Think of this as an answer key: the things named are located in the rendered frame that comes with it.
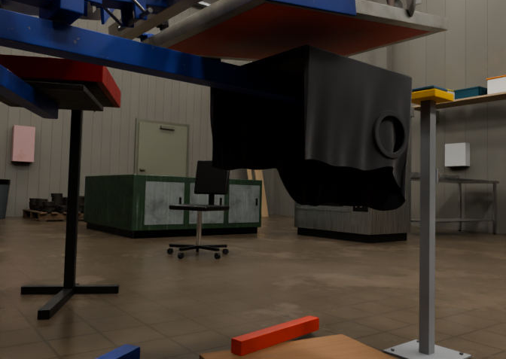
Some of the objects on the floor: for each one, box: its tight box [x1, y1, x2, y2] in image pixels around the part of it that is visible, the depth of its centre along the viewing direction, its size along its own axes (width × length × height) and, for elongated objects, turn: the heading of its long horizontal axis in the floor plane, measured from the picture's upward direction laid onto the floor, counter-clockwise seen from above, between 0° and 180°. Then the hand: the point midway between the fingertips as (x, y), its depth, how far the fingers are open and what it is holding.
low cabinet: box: [84, 174, 262, 239], centre depth 668 cm, size 194×175×76 cm
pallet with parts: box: [23, 193, 84, 222], centre depth 856 cm, size 91×132×47 cm
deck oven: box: [294, 106, 414, 243], centre depth 631 cm, size 136×107×176 cm
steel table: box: [411, 172, 499, 234], centre depth 735 cm, size 70×184×96 cm
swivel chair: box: [167, 160, 230, 259], centre depth 419 cm, size 56×55×87 cm
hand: (402, 13), depth 137 cm, fingers closed on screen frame, 4 cm apart
